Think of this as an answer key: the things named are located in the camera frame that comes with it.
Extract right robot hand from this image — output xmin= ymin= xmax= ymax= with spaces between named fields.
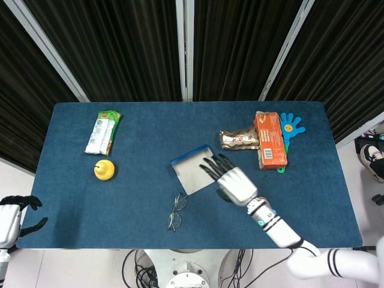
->
xmin=199 ymin=153 xmax=259 ymax=208

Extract thin wire eyeglasses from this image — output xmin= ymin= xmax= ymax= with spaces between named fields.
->
xmin=167 ymin=191 xmax=188 ymax=231

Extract black cable bundle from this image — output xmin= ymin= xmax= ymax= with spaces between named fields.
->
xmin=122 ymin=248 xmax=160 ymax=288
xmin=218 ymin=248 xmax=289 ymax=288

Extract green white snack packet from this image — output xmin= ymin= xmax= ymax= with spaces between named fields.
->
xmin=83 ymin=109 xmax=123 ymax=156

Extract yellow pear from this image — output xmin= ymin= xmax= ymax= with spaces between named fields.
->
xmin=93 ymin=159 xmax=116 ymax=182

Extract grey and blue eyeglasses box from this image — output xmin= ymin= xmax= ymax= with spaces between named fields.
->
xmin=170 ymin=143 xmax=220 ymax=196

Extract gold foil snack bag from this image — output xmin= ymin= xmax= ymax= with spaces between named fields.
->
xmin=218 ymin=125 xmax=260 ymax=150

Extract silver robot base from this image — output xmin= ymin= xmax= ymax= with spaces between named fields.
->
xmin=143 ymin=248 xmax=238 ymax=288

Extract white black sneaker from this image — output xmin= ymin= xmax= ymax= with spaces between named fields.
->
xmin=359 ymin=143 xmax=384 ymax=182

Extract dark pleated curtain panel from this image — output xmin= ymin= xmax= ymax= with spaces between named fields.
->
xmin=191 ymin=0 xmax=304 ymax=101
xmin=0 ymin=0 xmax=80 ymax=173
xmin=23 ymin=0 xmax=184 ymax=103
xmin=266 ymin=0 xmax=384 ymax=143

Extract blue green hand clapper toy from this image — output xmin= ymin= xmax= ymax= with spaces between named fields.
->
xmin=275 ymin=112 xmax=307 ymax=175

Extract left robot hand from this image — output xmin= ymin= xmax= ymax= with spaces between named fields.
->
xmin=0 ymin=194 xmax=49 ymax=248

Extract white partition post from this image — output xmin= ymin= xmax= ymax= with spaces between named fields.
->
xmin=175 ymin=0 xmax=194 ymax=101
xmin=5 ymin=0 xmax=91 ymax=103
xmin=335 ymin=110 xmax=384 ymax=149
xmin=259 ymin=0 xmax=316 ymax=101

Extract orange carton box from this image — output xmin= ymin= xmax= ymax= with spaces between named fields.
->
xmin=254 ymin=110 xmax=289 ymax=170

